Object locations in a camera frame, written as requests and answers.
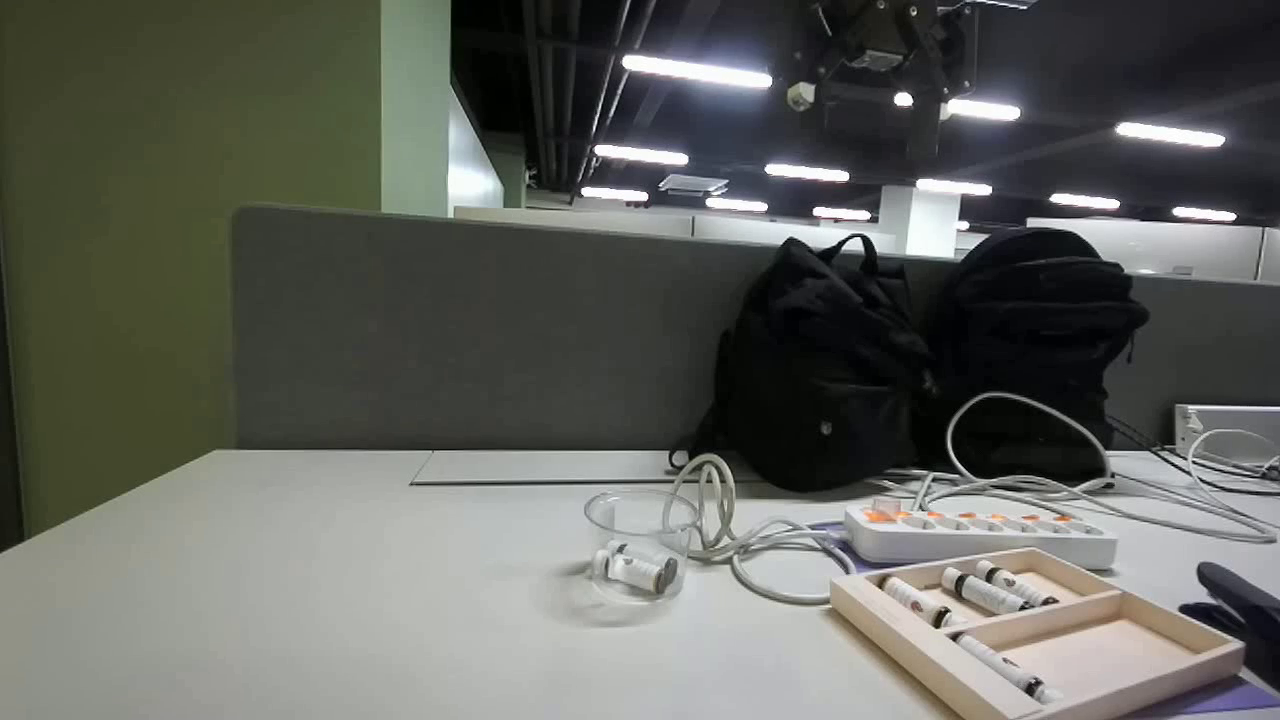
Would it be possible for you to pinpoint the clear glass bowl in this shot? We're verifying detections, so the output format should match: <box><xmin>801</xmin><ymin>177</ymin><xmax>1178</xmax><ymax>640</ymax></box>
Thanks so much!
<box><xmin>568</xmin><ymin>487</ymin><xmax>696</xmax><ymax>626</ymax></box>

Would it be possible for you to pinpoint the small white bottle in bowl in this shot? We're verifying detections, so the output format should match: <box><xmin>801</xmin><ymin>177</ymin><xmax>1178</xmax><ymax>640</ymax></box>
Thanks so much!
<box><xmin>592</xmin><ymin>541</ymin><xmax>680</xmax><ymax>597</ymax></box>

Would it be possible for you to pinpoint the white bottle tray top left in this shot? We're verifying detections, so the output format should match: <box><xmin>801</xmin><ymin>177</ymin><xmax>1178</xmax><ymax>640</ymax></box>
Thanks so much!
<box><xmin>881</xmin><ymin>576</ymin><xmax>951</xmax><ymax>626</ymax></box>

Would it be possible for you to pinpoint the white bottle tray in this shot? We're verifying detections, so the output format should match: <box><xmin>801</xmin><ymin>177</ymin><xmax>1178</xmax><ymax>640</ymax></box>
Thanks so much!
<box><xmin>940</xmin><ymin>567</ymin><xmax>1026</xmax><ymax>612</ymax></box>
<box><xmin>881</xmin><ymin>576</ymin><xmax>951</xmax><ymax>626</ymax></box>
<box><xmin>977</xmin><ymin>560</ymin><xmax>1059</xmax><ymax>607</ymax></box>

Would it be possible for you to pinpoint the white bottle tray top middle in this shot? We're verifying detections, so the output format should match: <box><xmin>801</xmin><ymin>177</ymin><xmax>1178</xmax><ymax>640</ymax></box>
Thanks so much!
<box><xmin>940</xmin><ymin>567</ymin><xmax>1026</xmax><ymax>612</ymax></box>

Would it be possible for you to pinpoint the white bottle tray top right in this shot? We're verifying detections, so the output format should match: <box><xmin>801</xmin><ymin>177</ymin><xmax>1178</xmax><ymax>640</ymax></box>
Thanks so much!
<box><xmin>977</xmin><ymin>560</ymin><xmax>1059</xmax><ymax>607</ymax></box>

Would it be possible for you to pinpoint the white bottle tray lower segment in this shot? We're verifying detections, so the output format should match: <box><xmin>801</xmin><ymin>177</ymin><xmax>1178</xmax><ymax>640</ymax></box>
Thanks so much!
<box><xmin>951</xmin><ymin>630</ymin><xmax>1053</xmax><ymax>704</ymax></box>

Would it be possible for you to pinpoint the wooden segmented tray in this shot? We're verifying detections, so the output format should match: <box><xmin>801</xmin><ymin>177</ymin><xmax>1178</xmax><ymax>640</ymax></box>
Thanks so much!
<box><xmin>831</xmin><ymin>548</ymin><xmax>1245</xmax><ymax>720</ymax></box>

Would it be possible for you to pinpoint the black backpack left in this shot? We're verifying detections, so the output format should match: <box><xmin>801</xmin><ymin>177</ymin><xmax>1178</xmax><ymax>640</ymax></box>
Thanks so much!
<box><xmin>669</xmin><ymin>232</ymin><xmax>926</xmax><ymax>493</ymax></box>

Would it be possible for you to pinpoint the black backpack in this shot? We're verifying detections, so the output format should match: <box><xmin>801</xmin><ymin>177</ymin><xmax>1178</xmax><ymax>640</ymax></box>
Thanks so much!
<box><xmin>669</xmin><ymin>232</ymin><xmax>926</xmax><ymax>493</ymax></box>
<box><xmin>914</xmin><ymin>227</ymin><xmax>1149</xmax><ymax>483</ymax></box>

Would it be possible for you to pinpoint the white power strip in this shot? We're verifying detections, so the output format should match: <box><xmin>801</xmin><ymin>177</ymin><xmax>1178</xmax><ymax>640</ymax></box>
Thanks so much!
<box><xmin>843</xmin><ymin>498</ymin><xmax>1114</xmax><ymax>567</ymax></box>

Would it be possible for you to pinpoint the grey desk divider panel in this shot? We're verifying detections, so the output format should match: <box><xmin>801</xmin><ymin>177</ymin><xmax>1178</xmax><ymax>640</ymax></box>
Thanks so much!
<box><xmin>232</xmin><ymin>207</ymin><xmax>1280</xmax><ymax>446</ymax></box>

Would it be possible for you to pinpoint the black backpack right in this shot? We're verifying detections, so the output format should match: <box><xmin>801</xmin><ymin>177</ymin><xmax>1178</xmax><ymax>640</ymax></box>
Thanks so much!
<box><xmin>914</xmin><ymin>227</ymin><xmax>1149</xmax><ymax>483</ymax></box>

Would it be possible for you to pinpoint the black stapler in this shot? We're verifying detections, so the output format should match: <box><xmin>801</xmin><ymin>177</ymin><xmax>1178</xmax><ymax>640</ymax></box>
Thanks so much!
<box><xmin>1183</xmin><ymin>560</ymin><xmax>1280</xmax><ymax>688</ymax></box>

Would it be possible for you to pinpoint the purple paper sheet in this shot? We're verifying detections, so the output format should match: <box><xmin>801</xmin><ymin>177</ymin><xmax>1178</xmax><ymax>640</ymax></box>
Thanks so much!
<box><xmin>1160</xmin><ymin>675</ymin><xmax>1280</xmax><ymax>717</ymax></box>

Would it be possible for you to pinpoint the white power cable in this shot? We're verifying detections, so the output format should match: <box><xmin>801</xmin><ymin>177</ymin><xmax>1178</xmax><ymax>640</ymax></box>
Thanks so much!
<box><xmin>659</xmin><ymin>389</ymin><xmax>1280</xmax><ymax>607</ymax></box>

